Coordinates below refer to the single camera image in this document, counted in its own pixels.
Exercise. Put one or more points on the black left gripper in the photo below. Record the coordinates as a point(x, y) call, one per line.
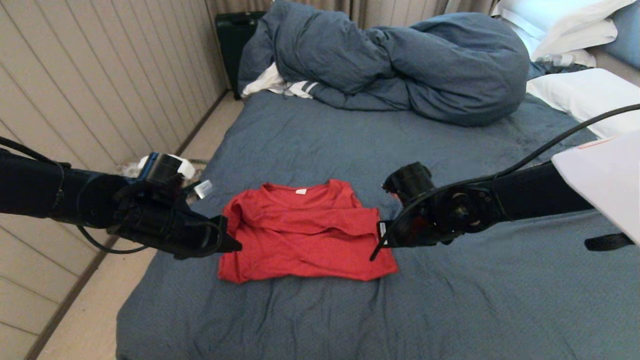
point(165, 220)

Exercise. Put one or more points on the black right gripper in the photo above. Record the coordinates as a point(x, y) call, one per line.
point(420, 220)

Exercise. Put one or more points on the red printed t-shirt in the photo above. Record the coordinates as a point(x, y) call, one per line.
point(310, 235)

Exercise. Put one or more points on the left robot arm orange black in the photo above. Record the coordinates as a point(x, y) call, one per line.
point(40, 190)

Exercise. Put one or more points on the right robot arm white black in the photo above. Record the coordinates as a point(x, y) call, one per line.
point(540, 195)

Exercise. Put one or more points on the patterned slipper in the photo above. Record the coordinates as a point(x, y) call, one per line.
point(192, 197)

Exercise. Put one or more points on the crumpled blue duvet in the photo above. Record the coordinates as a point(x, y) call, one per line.
point(450, 72)

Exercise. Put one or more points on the white striped garment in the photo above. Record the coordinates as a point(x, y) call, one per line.
point(265, 82)

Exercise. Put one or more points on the black suitcase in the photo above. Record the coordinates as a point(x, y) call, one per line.
point(232, 47)

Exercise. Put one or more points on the large white pillow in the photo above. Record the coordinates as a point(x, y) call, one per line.
point(585, 95)

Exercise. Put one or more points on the blue padded headboard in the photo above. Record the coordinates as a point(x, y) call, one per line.
point(627, 32)

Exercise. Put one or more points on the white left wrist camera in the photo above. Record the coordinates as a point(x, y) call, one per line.
point(202, 189)

